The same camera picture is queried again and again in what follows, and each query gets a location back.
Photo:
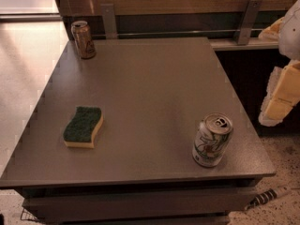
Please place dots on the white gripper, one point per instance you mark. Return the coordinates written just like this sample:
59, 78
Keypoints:
291, 35

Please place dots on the white green 7up can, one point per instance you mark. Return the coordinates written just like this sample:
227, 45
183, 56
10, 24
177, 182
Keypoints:
213, 135

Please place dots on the orange soda can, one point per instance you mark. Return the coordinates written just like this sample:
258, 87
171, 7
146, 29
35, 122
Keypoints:
85, 46

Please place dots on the striped black white object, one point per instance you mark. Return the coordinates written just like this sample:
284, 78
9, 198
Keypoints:
268, 196

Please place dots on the green yellow sponge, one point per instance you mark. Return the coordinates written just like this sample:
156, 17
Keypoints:
82, 129

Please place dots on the horizontal metal rail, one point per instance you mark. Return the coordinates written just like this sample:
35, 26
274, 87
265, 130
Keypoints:
182, 34

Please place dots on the right metal bracket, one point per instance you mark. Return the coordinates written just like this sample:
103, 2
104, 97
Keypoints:
249, 17

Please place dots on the wire rack corner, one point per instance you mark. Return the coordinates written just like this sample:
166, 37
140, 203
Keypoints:
27, 216

